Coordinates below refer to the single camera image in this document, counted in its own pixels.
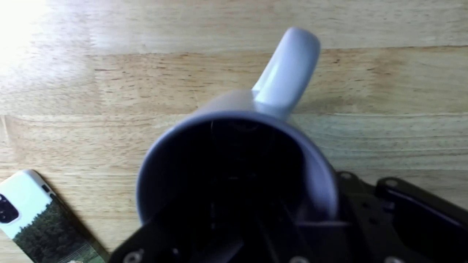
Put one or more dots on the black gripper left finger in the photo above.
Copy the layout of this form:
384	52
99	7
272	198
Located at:
165	249

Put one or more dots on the smartphone with white case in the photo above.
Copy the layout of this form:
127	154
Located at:
44	225

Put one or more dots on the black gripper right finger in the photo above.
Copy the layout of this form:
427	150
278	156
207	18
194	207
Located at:
403	229

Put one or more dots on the white ceramic mug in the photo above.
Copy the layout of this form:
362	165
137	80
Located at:
286	74

